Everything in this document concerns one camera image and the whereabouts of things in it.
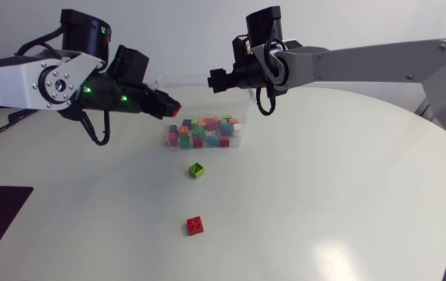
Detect black cable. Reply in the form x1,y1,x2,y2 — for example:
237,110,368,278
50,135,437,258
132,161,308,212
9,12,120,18
0,108,38,149

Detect lime green toy brick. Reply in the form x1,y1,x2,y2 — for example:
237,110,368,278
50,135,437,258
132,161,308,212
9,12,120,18
188,162,205,180

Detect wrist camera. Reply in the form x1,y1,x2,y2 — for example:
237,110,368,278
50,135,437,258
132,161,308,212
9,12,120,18
106,44,150,86
231,34,255,66

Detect clear plastic container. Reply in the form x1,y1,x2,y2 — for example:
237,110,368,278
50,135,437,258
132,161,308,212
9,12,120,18
155,73,258,150

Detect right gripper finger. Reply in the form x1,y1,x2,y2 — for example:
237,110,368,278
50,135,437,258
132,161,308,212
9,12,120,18
207,67,228,94

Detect pile of toy bricks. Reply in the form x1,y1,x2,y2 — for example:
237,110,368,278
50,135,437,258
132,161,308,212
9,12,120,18
167,114,244,149

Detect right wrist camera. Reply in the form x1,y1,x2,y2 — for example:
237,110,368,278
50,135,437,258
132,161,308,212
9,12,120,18
231,34,255,66

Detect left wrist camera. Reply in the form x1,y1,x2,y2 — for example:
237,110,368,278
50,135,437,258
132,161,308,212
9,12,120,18
106,44,150,86

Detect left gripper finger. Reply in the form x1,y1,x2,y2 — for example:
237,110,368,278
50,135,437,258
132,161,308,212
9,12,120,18
152,89,180,120

